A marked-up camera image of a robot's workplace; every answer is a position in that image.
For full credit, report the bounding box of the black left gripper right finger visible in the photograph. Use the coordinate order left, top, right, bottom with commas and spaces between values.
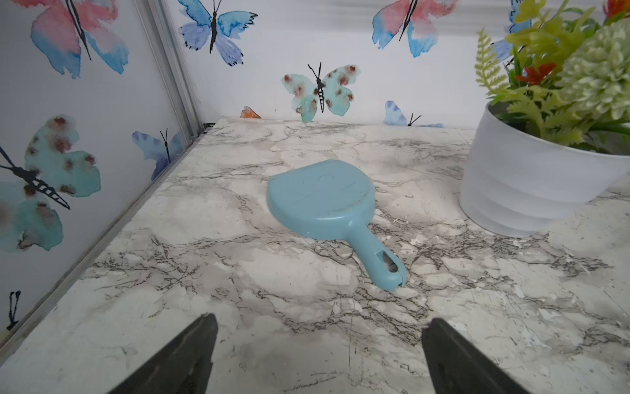
422, 318, 528, 394

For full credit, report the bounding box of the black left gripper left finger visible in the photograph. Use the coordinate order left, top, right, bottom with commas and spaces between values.
111, 314, 218, 394

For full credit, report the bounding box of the white plant pot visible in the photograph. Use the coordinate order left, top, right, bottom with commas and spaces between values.
459, 106, 629, 237

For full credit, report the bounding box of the artificial green plant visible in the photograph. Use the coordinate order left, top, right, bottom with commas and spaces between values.
474, 1, 629, 155

